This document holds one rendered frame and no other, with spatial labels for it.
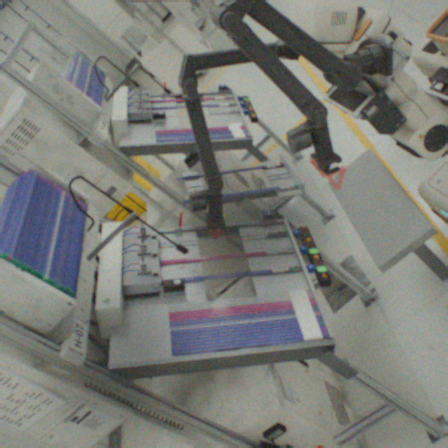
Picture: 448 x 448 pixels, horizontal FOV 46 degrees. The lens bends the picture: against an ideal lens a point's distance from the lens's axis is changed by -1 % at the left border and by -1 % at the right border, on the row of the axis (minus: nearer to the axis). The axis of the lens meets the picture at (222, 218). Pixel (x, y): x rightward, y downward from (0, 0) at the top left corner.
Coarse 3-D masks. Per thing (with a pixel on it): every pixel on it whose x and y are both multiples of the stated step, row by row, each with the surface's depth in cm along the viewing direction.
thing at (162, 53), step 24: (72, 0) 559; (96, 0) 563; (120, 0) 595; (144, 0) 569; (168, 0) 572; (192, 0) 572; (120, 24) 580; (168, 24) 620; (192, 24) 653; (144, 48) 644; (168, 48) 602; (192, 48) 606; (168, 72) 618
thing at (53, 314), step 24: (24, 168) 196; (48, 168) 196; (0, 264) 145; (0, 288) 150; (24, 288) 151; (48, 288) 153; (24, 312) 156; (48, 312) 157; (72, 312) 157; (48, 336) 160; (72, 336) 153; (336, 360) 165; (384, 408) 187; (336, 432) 196; (360, 432) 192
